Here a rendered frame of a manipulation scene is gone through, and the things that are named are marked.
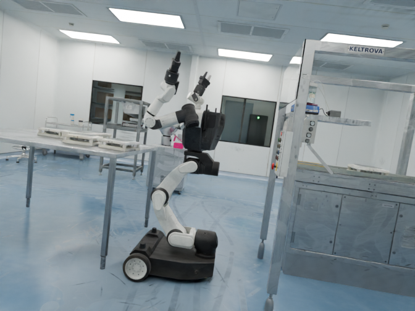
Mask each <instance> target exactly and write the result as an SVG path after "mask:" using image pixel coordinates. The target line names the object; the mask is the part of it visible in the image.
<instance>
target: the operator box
mask: <svg viewBox="0 0 415 311"><path fill-rule="evenodd" d="M280 135H281V132H280ZM280 138H282V140H281V143H280V142H279V144H280V145H281V147H280V148H278V150H280V153H279V155H278V154H277V156H278V157H279V160H278V161H277V160H276V163H277V167H278V168H277V171H274V172H275V174H276V175H277V176H282V177H287V172H288V170H289V167H288V163H289V158H290V151H291V143H292V142H293V132H290V131H282V136H280ZM276 163H275V165H276Z"/></svg>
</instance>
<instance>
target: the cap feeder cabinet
mask: <svg viewBox="0 0 415 311"><path fill-rule="evenodd" d="M150 146H159V150H157V152H156V163H155V169H154V180H153V188H157V187H158V186H159V185H160V184H161V183H162V181H163V180H164V178H165V177H166V176H167V175H168V174H169V173H170V172H171V171H172V170H174V169H175V168H177V167H178V166H179V165H181V164H182V163H183V161H184V156H185V155H184V151H185V150H187V149H185V148H183V149H177V148H174V146H169V145H166V146H165V145H161V144H159V143H156V144H151V145H150ZM151 156H152V151H151V152H149V160H148V171H147V177H146V186H147V187H148V184H149V173H150V167H151ZM187 175H188V174H186V175H185V176H184V178H183V179H182V180H181V182H180V183H179V184H178V186H177V187H176V188H175V191H179V193H178V194H180V191H182V190H183V189H184V187H185V185H186V183H187Z"/></svg>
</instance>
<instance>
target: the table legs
mask: <svg viewBox="0 0 415 311"><path fill-rule="evenodd" d="M156 152H157V150H156V151H152V156H151V167H150V173H149V184H148V195H147V201H146V212H145V228H147V227H148V220H149V213H150V207H151V193H152V190H153V180H154V169H155V163H156ZM34 154H35V147H32V146H30V148H29V157H28V174H27V191H26V198H27V201H26V207H29V206H30V198H31V188H32V179H33V163H34ZM116 163H117V159H113V158H110V160H109V173H108V179H107V192H106V204H105V211H104V223H103V236H102V243H101V255H100V256H101V263H100V269H101V270H104V269H105V266H106V256H107V250H108V244H109V232H110V225H111V212H112V200H113V193H114V182H115V170H116Z"/></svg>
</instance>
